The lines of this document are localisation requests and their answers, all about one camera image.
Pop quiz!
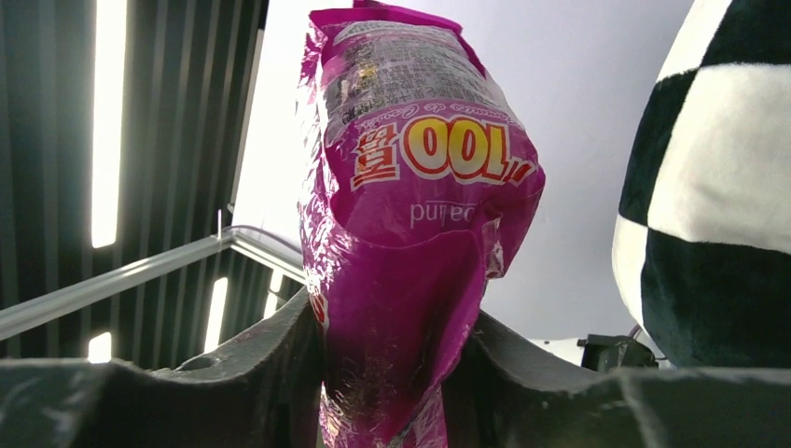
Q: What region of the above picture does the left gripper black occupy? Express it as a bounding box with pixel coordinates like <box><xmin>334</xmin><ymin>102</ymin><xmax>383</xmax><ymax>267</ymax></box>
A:
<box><xmin>577</xmin><ymin>334</ymin><xmax>659</xmax><ymax>372</ymax></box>

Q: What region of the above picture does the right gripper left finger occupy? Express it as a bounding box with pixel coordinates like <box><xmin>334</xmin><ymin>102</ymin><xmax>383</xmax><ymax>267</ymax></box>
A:
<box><xmin>1</xmin><ymin>290</ymin><xmax>323</xmax><ymax>447</ymax></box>

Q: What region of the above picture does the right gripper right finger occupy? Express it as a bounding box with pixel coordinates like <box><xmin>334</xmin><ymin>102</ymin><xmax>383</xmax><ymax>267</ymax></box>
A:
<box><xmin>442</xmin><ymin>314</ymin><xmax>790</xmax><ymax>447</ymax></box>

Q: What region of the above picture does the black white checkered pillow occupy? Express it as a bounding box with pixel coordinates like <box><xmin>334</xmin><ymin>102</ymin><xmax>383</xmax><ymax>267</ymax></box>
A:
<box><xmin>612</xmin><ymin>0</ymin><xmax>790</xmax><ymax>369</ymax></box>

